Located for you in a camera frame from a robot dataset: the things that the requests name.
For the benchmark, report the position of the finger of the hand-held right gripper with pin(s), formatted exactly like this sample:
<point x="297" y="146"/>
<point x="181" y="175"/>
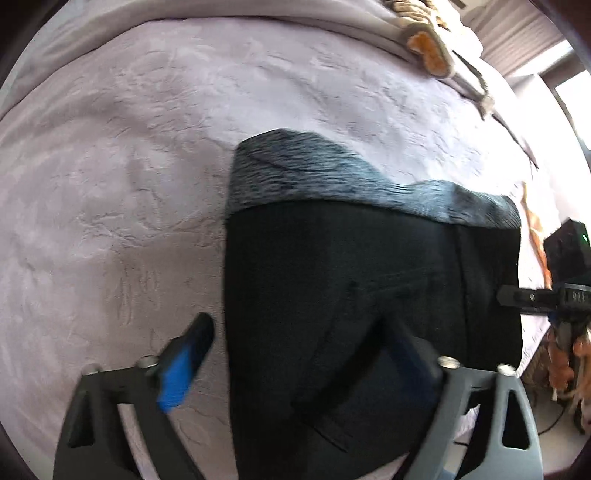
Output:
<point x="526" y="299"/>

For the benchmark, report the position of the bright window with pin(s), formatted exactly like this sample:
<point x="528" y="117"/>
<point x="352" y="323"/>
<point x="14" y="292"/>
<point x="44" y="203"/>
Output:
<point x="577" y="106"/>

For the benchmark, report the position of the orange patterned cloth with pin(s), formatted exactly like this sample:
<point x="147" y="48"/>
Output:
<point x="535" y="230"/>

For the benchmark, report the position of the grey pleated curtain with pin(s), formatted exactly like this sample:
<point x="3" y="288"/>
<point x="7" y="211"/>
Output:
<point x="517" y="37"/>

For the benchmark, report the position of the black pants with speckled waistband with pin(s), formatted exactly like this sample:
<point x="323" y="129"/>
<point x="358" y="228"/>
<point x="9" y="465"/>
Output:
<point x="360" y="277"/>

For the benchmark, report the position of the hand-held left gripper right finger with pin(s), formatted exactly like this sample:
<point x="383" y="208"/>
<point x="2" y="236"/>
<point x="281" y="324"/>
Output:
<point x="418" y="364"/>

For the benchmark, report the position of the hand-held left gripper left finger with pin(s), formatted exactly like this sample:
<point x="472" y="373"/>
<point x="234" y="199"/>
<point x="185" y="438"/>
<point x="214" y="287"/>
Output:
<point x="178" y="374"/>

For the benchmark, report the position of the grey embossed blanket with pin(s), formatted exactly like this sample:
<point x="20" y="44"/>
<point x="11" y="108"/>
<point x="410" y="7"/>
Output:
<point x="115" y="207"/>

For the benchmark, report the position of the plain grey blanket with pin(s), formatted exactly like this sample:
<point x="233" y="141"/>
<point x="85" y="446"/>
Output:
<point x="207" y="9"/>

